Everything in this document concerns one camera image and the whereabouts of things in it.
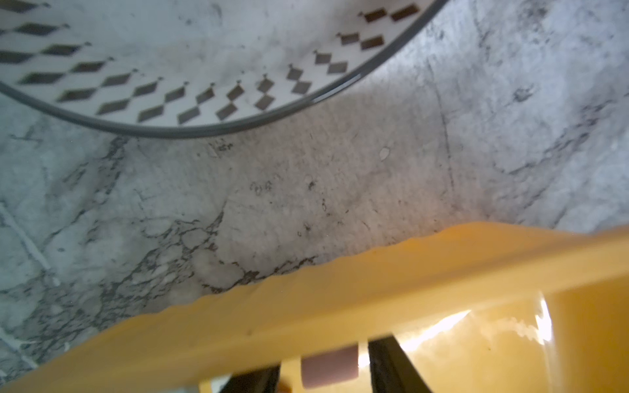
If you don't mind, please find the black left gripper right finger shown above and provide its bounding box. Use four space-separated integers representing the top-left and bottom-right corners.
368 336 431 393

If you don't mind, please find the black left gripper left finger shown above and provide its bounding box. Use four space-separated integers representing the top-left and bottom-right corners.
219 365 280 393

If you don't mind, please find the pink eraser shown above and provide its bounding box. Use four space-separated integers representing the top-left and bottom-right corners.
301 344 360 390

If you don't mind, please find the yellow storage box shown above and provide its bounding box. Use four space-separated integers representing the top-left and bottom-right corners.
7 223 628 392

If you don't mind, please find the patterned white bowl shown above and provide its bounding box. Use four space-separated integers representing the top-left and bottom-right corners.
1 1 443 139

